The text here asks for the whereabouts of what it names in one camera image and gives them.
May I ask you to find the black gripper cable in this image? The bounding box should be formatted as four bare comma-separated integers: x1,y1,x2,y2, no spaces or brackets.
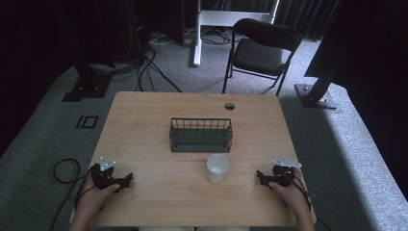
282,172,333,231
49,158,97,231

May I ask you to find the black wire basket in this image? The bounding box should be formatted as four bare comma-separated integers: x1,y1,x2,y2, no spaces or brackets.
168,116,234,154

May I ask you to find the person's right hand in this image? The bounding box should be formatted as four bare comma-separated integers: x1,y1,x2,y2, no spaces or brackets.
268,167,312,220

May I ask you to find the person's left hand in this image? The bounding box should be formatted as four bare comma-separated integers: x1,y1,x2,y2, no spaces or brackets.
74,176,121,223

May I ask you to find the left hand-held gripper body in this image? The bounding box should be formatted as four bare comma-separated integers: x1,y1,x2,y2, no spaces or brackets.
90,156,124,191

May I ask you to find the white cup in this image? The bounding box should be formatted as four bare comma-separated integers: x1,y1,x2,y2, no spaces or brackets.
206,153,231,185

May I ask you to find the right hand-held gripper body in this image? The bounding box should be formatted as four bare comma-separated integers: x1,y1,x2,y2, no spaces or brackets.
268,156,303,189

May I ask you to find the bundle of black floor cables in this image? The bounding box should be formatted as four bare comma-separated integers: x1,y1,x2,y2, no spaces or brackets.
89,28,184,94

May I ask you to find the black folding chair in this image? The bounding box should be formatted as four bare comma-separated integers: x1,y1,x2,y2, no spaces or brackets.
221,17,303,98

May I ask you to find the black metal stand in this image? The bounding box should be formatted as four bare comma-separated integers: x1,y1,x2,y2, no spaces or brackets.
293,61,341,111
47,0,114,103

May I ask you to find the white desk frame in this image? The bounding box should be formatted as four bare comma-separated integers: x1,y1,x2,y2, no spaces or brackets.
191,0,281,67

